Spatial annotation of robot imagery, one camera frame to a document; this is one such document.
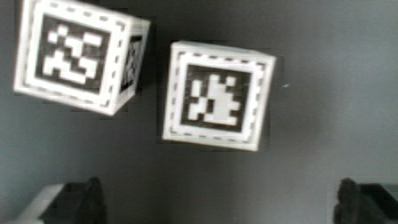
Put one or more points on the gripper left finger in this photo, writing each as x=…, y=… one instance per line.
x=67, y=204

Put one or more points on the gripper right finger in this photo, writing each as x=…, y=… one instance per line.
x=366, y=203

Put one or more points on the white tagged cube right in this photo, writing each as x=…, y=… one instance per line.
x=216, y=95

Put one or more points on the white tagged cube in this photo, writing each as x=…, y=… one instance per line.
x=216, y=95
x=80, y=53

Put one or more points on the white tagged cube left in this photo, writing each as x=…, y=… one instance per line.
x=80, y=53

